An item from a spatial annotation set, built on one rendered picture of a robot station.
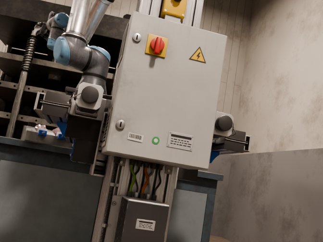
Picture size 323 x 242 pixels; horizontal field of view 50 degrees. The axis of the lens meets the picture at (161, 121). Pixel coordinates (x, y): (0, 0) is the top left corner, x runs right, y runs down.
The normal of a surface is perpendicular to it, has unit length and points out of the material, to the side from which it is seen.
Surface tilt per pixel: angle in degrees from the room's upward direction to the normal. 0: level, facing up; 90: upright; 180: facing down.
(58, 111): 90
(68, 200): 90
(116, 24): 90
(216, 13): 90
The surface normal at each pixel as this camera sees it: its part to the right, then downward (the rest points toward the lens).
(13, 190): 0.13, -0.15
